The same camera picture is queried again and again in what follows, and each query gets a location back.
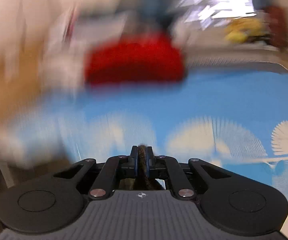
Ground brown corduroy pants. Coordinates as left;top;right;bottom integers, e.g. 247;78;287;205
119;145;164;191

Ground red folded blanket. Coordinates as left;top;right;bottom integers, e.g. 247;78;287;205
84;31;185;85

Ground blue white patterned bedsheet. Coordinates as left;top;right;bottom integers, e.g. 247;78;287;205
0;67;288;230

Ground white folded quilt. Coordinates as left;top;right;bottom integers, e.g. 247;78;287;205
39;7;129;90

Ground yellow plush toys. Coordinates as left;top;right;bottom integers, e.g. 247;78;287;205
225;17;265;43

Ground wooden bed frame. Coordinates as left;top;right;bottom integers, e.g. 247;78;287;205
0;42;43;120

